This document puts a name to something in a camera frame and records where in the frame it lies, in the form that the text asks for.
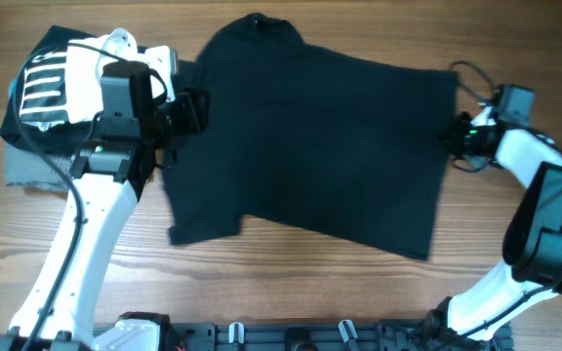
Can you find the black camera cable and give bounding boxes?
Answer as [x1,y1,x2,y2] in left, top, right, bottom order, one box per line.
[431,59,562,342]
[11,41,170,351]

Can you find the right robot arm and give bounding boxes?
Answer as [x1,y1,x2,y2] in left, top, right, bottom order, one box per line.
[421,84,562,350]

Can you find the right black camera cable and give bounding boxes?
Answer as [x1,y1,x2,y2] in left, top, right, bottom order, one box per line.
[431,59,562,342]

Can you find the left black camera cable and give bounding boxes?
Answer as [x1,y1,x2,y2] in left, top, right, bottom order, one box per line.
[11,41,170,351]

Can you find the white striped folded garment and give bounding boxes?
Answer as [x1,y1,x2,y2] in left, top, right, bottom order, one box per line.
[19,28,138,132]

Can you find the grey folded garment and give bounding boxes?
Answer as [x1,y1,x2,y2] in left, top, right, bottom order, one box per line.
[4,144,68,192]

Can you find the black t-shirt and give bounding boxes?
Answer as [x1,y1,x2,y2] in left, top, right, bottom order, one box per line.
[163,13,458,260]

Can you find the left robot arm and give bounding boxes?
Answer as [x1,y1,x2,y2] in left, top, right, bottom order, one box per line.
[0,61,210,351]

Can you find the black folded garment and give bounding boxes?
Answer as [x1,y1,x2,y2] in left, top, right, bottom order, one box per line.
[0,25,102,154]

